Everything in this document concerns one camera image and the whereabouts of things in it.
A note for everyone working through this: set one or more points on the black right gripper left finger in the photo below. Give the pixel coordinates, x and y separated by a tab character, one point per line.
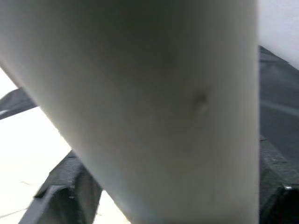
67	186

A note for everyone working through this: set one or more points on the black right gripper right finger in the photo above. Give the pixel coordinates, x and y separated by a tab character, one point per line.
278	186

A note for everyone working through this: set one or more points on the white plastic table leg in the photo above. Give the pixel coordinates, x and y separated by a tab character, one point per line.
151	105

